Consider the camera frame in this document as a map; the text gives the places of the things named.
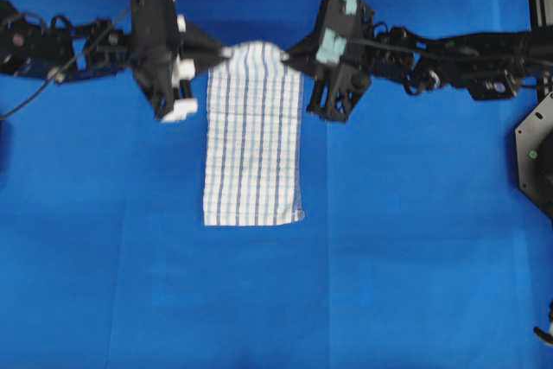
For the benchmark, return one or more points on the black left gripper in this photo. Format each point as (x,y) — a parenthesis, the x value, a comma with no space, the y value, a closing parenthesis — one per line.
(162,75)

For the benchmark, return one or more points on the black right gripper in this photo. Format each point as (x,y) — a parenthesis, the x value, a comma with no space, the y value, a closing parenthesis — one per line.
(331,56)

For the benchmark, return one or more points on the blue striped white towel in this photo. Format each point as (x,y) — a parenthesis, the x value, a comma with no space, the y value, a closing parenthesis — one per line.
(254,122)

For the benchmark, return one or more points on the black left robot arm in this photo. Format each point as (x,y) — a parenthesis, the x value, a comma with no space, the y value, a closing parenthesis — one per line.
(61,52)

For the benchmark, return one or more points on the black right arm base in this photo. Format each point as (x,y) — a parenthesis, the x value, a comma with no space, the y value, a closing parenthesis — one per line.
(533,136)

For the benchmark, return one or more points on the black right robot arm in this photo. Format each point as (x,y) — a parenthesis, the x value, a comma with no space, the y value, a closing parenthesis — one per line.
(489,65)

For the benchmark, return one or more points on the blue table cloth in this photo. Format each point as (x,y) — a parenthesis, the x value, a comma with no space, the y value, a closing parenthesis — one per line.
(417,250)

